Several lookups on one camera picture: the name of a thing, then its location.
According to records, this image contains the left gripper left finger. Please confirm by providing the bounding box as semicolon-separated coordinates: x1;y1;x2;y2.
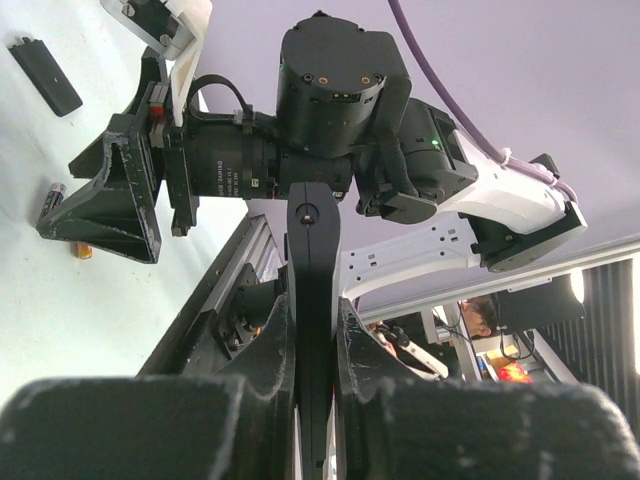
1;293;298;479

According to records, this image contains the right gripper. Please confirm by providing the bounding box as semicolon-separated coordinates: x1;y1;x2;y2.
36;47;199;264

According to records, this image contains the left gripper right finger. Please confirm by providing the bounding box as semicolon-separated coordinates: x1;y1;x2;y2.
335;301;639;479

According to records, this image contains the black grey battery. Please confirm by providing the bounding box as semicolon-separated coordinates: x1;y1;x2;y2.
39;182;66;219

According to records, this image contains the black battery cover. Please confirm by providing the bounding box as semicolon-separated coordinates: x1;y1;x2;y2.
8;37;83;118

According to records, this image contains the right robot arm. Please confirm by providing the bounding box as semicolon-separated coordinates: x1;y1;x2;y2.
37;1;587;299

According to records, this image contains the red orange battery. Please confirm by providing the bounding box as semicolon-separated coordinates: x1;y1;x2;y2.
74;243;93;260

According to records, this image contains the person in background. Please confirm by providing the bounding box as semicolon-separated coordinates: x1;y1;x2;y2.
369;295;499;378

